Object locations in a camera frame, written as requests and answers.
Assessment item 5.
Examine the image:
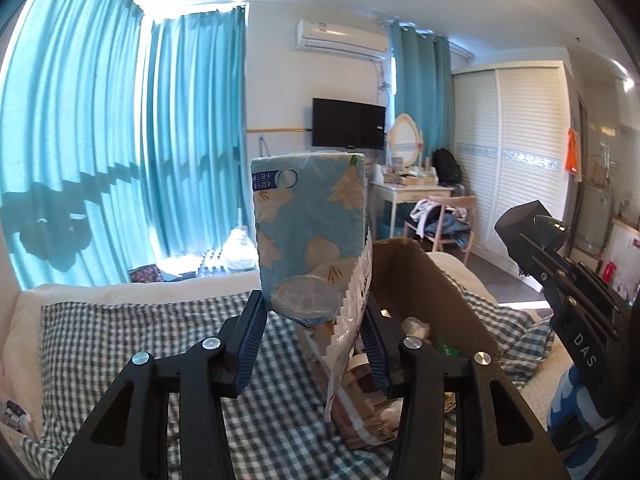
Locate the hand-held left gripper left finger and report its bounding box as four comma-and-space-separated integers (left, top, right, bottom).
50, 290, 269, 480

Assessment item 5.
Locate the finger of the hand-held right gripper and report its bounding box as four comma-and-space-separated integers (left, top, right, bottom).
494, 200, 602, 292
534, 216, 571, 261

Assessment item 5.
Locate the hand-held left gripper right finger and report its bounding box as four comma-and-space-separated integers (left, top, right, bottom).
361, 302, 571, 480

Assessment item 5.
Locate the white serrated-edge plastic packet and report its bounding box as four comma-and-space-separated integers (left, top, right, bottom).
324, 225, 375, 422

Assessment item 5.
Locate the brown cardboard box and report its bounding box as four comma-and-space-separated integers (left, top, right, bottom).
299, 237, 502, 450

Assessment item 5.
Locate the blue floral tissue pack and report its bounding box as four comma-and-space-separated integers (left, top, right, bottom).
249, 150, 369, 329

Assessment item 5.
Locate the person's right hand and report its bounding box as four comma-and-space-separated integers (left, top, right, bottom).
546, 365, 607, 434

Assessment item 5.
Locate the crumpled white tissue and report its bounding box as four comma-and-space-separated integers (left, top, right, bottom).
400, 316, 434, 344

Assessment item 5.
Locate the wooden chair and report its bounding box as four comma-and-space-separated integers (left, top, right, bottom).
402, 195, 479, 264

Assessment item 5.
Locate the white slatted wardrobe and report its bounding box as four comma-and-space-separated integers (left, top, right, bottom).
452, 60, 577, 275

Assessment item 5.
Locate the green crumpled wrapper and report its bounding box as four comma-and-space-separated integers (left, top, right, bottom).
434, 340, 469, 359

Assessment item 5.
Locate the orange hanging cloth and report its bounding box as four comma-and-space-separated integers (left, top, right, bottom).
564, 128, 581, 174

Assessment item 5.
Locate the clothes pile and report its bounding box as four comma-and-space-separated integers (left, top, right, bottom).
410, 199, 474, 249

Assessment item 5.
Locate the pack of water bottles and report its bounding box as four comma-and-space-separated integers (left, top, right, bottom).
197, 250, 227, 277

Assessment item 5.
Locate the white plastic bag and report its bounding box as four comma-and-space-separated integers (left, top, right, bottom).
222, 227, 261, 272

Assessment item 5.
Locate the black backpack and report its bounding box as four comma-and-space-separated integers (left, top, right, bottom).
430, 147, 464, 185

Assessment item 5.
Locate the white dressing table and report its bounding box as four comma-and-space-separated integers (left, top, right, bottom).
372, 180, 456, 242

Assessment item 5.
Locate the desk organizer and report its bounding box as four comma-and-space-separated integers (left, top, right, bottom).
387, 157, 439, 186

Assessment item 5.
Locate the dark floral bag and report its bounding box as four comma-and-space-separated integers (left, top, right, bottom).
128, 265, 167, 284

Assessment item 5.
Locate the checked blanket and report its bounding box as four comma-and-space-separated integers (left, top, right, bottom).
20, 285, 556, 480

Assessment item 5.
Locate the white oval vanity mirror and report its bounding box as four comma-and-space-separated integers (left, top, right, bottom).
388, 113, 422, 169

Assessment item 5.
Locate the narrow teal curtain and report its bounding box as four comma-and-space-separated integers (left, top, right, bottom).
388, 20, 454, 162

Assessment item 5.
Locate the teal window curtain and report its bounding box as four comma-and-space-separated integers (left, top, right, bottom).
145, 7, 249, 263
0, 0, 151, 291

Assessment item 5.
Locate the white bed quilt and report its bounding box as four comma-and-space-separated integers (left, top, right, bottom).
0, 250, 567, 480

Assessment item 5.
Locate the colourful printed packet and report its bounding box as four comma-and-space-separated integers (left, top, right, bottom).
0, 397, 34, 437

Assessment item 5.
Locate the white air conditioner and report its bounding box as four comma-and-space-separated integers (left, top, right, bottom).
294, 19, 391, 59

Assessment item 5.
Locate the black wall television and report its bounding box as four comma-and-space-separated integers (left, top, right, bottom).
312, 98, 387, 151

